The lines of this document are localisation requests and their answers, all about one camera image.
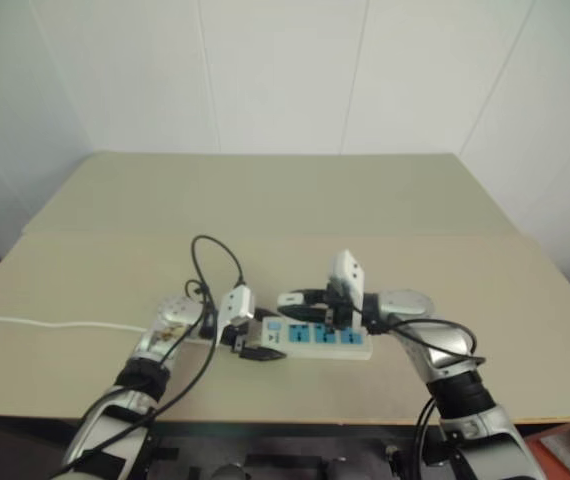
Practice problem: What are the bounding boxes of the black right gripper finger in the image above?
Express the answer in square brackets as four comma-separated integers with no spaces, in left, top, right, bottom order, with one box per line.
[284,286,329,304]
[278,302,329,324]

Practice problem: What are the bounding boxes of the dark rounded shape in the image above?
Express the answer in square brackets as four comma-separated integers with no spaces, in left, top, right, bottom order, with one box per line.
[212,461,247,480]

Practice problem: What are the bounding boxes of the orange object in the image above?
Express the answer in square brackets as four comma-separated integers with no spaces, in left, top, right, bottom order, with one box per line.
[522,422,570,480]

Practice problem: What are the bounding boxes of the grey sheet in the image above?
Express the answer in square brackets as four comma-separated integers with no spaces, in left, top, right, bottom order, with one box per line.
[538,424,570,457]

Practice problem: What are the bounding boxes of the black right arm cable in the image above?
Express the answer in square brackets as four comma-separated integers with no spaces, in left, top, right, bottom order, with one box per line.
[372,319,487,480]

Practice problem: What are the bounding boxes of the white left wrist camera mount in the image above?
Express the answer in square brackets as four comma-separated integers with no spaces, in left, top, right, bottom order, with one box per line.
[216,283,257,346]

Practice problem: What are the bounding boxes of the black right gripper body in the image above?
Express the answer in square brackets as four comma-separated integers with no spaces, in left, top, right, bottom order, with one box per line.
[323,280,361,330]

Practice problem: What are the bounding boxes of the white power strip cord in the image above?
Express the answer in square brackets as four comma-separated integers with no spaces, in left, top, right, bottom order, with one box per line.
[0,313,149,334]

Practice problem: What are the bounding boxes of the white power strip blue sockets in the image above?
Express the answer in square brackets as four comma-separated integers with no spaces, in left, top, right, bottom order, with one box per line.
[187,315,374,362]

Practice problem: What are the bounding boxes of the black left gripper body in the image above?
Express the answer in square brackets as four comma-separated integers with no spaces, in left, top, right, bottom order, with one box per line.
[220,322,255,353]

